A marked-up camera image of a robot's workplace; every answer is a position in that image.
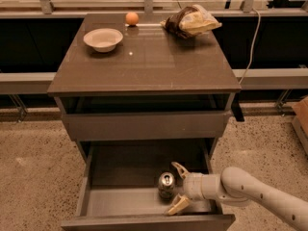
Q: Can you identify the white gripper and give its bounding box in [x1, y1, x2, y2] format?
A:
[165, 162, 222, 216]

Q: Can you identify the green 7up can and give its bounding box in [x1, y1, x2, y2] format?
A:
[158, 172, 175, 199]

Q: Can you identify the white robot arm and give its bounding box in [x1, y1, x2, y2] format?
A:
[166, 162, 308, 231]

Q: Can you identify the open middle drawer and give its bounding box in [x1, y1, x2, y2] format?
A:
[62, 139, 235, 231]

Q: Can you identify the closed top drawer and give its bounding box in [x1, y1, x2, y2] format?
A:
[63, 112, 231, 141]

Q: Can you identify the grey drawer cabinet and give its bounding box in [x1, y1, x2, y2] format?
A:
[46, 13, 243, 231]

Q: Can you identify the wooden box at right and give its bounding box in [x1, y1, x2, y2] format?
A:
[292, 97, 308, 155]

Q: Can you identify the yellow brown chip bag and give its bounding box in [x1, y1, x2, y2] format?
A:
[160, 4, 222, 39]

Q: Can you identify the white bowl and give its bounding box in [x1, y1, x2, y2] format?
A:
[84, 28, 123, 53]

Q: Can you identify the orange fruit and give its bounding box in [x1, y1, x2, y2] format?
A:
[125, 12, 139, 26]

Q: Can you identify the metal railing frame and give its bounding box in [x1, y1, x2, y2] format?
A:
[0, 0, 307, 92]

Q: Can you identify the white cable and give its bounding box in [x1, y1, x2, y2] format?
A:
[238, 7, 261, 85]

